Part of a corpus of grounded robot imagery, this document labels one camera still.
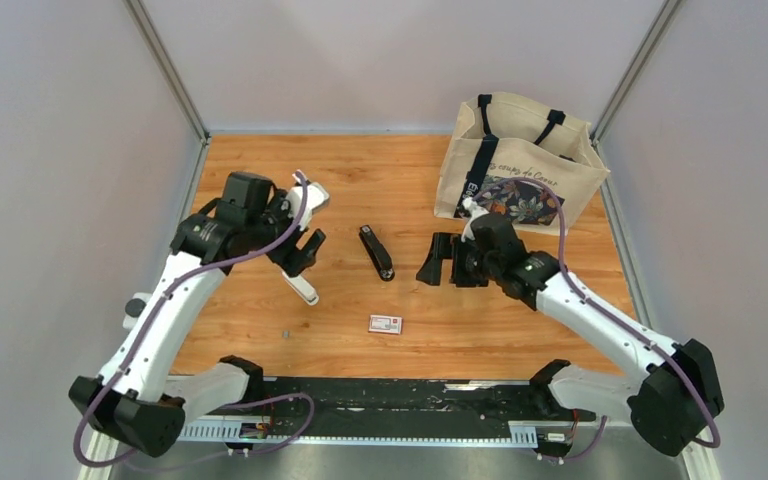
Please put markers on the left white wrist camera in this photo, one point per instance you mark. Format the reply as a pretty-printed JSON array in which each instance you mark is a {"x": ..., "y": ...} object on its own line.
[{"x": 306, "y": 198}]

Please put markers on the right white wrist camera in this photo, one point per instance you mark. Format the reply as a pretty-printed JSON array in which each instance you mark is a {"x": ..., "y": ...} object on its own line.
[{"x": 474, "y": 211}]

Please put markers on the white box with knob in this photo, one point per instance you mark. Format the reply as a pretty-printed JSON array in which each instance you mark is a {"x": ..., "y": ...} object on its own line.
[{"x": 134, "y": 309}]

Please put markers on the red staple box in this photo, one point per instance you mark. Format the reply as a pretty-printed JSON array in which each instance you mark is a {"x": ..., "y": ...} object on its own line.
[{"x": 385, "y": 324}]

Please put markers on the beige floral tote bag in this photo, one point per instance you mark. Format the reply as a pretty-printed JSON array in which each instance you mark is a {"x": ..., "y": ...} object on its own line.
[{"x": 517, "y": 157}]

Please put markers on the white stapler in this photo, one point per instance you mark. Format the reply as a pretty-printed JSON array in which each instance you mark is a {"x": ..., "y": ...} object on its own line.
[{"x": 302, "y": 288}]

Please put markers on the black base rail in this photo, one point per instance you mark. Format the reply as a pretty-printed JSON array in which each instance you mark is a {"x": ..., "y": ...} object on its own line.
[{"x": 400, "y": 412}]

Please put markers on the black stapler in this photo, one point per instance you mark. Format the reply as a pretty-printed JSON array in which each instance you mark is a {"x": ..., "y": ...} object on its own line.
[{"x": 379, "y": 256}]

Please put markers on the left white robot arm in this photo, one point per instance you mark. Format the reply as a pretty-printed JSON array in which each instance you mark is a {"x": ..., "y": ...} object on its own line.
[{"x": 131, "y": 398}]

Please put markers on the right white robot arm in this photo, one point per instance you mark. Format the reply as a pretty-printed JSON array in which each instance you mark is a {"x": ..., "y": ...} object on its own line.
[{"x": 668, "y": 391}]

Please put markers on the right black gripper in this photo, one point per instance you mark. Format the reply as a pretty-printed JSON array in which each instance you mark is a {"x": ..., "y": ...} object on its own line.
[{"x": 444, "y": 246}]

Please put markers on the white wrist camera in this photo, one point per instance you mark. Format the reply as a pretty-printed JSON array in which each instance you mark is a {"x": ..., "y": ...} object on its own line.
[
  {"x": 306, "y": 198},
  {"x": 474, "y": 211}
]

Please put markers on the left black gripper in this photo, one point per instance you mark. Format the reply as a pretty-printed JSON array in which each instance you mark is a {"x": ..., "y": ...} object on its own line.
[{"x": 293, "y": 260}]

